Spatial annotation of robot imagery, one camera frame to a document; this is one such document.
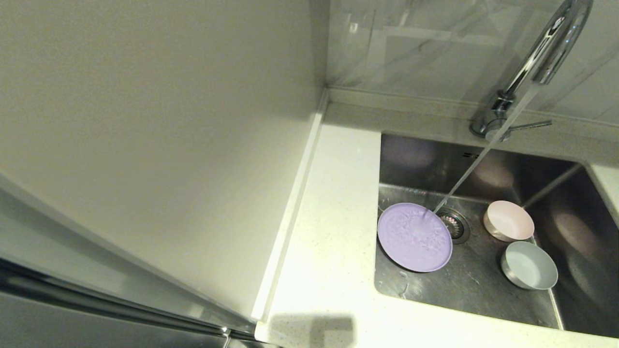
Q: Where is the purple plate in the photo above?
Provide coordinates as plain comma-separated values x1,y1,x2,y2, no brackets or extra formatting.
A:
377,202,453,273

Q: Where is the pink bowl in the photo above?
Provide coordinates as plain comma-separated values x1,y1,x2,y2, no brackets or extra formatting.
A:
484,200,535,242

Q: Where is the light blue bowl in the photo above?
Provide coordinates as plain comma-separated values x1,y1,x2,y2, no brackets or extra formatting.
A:
501,241,559,290

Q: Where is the stainless steel sink basin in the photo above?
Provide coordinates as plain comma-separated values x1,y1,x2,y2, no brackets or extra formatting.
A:
375,131,619,339

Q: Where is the white countertop sealing strip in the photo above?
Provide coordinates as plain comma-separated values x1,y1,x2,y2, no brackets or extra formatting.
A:
251,89,330,322

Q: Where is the speckled stone backsplash ledge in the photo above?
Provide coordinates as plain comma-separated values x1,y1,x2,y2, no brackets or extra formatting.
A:
328,86,619,133

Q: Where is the round metal drain strainer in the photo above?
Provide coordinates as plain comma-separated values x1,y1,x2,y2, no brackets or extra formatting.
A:
437,208,471,245

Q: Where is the white tall cabinet side panel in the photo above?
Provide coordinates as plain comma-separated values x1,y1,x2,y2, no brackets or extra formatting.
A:
0,0,329,322

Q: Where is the running water stream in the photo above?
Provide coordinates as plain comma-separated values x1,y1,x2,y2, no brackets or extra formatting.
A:
423,80,545,225

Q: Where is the chrome gooseneck faucet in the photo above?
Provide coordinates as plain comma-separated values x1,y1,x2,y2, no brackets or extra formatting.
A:
469,0,594,142

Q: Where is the steel refrigerator bar handle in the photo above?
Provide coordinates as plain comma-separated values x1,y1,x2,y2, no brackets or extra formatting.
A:
0,259,257,341

